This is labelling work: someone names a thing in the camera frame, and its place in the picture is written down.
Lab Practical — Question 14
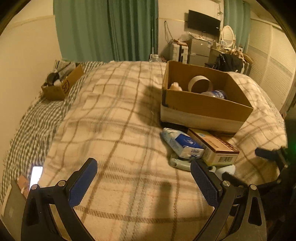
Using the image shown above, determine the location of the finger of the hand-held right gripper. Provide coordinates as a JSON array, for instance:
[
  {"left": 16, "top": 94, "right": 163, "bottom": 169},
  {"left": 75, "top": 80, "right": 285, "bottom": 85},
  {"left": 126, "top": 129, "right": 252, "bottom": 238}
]
[
  {"left": 255, "top": 147, "right": 287, "bottom": 163},
  {"left": 222, "top": 172, "right": 251, "bottom": 186}
]

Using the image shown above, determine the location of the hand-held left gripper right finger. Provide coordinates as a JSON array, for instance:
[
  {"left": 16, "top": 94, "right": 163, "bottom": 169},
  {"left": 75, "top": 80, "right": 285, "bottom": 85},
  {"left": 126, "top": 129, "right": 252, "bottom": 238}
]
[{"left": 191, "top": 159, "right": 267, "bottom": 241}]

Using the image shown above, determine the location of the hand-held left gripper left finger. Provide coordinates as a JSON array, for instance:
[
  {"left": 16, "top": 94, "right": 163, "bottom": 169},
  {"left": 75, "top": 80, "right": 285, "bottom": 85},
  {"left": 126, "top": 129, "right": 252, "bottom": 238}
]
[{"left": 21, "top": 158, "right": 99, "bottom": 241}]

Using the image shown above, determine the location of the brown white carton box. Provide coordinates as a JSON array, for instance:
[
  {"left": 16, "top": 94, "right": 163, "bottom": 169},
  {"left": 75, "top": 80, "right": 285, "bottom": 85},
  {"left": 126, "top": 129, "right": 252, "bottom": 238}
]
[{"left": 187, "top": 128, "right": 240, "bottom": 166}]

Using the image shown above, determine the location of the blue white tissue pack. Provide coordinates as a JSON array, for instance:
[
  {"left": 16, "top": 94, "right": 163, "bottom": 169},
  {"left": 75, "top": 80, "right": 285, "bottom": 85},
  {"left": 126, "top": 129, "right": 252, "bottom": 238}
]
[{"left": 161, "top": 127, "right": 206, "bottom": 161}]

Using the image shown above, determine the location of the large cardboard box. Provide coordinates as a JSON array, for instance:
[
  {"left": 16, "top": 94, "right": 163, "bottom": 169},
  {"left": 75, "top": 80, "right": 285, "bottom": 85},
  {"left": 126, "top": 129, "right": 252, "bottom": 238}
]
[{"left": 160, "top": 60, "right": 255, "bottom": 133}]

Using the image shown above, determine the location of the pale green plastic case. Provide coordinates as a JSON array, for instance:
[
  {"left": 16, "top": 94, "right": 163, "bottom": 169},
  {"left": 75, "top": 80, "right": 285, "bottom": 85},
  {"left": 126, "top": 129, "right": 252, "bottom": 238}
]
[{"left": 170, "top": 156, "right": 193, "bottom": 171}]

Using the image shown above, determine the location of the lit smartphone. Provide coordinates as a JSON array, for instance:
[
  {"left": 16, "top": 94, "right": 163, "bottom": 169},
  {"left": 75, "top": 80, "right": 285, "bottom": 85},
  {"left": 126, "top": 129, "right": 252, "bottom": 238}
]
[{"left": 29, "top": 166, "right": 44, "bottom": 190}]

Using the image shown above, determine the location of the brown leather wallet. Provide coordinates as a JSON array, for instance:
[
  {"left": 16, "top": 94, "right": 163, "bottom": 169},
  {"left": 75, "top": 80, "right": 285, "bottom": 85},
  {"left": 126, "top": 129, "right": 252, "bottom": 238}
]
[{"left": 18, "top": 175, "right": 31, "bottom": 194}]

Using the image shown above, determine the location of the beige plaid blanket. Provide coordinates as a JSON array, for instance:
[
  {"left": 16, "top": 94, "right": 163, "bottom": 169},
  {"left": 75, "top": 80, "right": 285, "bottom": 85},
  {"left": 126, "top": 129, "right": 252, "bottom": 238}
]
[{"left": 38, "top": 61, "right": 288, "bottom": 241}]

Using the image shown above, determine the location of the green checkered bedsheet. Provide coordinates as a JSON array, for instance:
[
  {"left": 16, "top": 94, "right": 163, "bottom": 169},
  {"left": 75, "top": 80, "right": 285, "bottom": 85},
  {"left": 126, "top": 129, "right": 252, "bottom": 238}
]
[{"left": 0, "top": 61, "right": 107, "bottom": 204}]

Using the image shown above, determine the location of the grey tablet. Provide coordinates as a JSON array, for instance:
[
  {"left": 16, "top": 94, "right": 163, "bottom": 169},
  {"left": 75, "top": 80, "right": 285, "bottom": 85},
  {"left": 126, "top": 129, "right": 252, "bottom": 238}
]
[{"left": 1, "top": 179, "right": 28, "bottom": 223}]

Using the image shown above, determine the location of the clear plastic bottle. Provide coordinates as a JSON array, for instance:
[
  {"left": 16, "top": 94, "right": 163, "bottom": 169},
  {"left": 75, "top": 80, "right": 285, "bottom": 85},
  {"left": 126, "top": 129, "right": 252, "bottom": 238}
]
[{"left": 201, "top": 90, "right": 228, "bottom": 100}]

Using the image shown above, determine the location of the white louvered wardrobe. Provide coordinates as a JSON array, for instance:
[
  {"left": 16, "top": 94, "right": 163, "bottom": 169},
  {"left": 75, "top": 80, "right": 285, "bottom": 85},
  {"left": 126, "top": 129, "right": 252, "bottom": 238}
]
[{"left": 245, "top": 17, "right": 296, "bottom": 112}]

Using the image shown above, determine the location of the small printed cardboard box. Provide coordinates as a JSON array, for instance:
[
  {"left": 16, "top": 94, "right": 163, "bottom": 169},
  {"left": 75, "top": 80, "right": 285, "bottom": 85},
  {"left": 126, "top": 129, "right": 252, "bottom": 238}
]
[{"left": 41, "top": 62, "right": 84, "bottom": 101}]

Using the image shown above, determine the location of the cardboard tape roll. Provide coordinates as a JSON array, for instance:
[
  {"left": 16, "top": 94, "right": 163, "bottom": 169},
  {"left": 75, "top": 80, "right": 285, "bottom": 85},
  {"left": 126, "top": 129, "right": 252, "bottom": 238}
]
[{"left": 188, "top": 76, "right": 214, "bottom": 94}]

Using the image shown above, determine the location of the black bag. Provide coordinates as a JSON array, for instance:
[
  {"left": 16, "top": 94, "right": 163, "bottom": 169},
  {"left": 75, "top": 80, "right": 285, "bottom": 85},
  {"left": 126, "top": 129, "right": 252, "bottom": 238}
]
[{"left": 205, "top": 53, "right": 244, "bottom": 75}]

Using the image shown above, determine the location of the black round object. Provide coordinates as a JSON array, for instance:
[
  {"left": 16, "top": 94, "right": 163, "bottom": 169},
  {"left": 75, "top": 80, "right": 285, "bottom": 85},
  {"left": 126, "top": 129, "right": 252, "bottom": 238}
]
[{"left": 45, "top": 72, "right": 61, "bottom": 86}]

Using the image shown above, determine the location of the stack of magazines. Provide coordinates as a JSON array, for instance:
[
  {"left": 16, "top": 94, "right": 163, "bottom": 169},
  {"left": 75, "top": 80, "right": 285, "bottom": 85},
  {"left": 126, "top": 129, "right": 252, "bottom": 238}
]
[{"left": 54, "top": 60, "right": 77, "bottom": 77}]

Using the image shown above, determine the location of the grey metal cabinet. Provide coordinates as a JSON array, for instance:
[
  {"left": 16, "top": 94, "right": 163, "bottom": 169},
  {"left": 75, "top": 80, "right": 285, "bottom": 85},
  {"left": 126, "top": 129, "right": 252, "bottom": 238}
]
[{"left": 188, "top": 38, "right": 212, "bottom": 66}]

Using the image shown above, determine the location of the white oval mirror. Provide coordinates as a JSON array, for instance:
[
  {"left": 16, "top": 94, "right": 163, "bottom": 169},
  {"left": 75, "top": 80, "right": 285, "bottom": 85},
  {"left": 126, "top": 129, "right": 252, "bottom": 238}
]
[{"left": 220, "top": 25, "right": 237, "bottom": 50}]

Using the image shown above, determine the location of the white suitcase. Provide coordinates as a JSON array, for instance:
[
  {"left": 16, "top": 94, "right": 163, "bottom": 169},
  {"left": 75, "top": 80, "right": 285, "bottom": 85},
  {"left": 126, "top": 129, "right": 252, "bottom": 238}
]
[{"left": 171, "top": 44, "right": 188, "bottom": 63}]

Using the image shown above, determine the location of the narrow green curtain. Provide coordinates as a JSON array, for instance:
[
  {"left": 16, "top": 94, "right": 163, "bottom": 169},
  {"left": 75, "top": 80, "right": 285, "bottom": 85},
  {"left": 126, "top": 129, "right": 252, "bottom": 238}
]
[{"left": 223, "top": 0, "right": 251, "bottom": 52}]

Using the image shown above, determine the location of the wall television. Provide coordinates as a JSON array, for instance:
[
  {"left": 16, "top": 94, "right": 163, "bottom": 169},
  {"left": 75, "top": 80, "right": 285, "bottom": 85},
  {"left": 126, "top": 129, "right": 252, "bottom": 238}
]
[{"left": 188, "top": 9, "right": 221, "bottom": 37}]

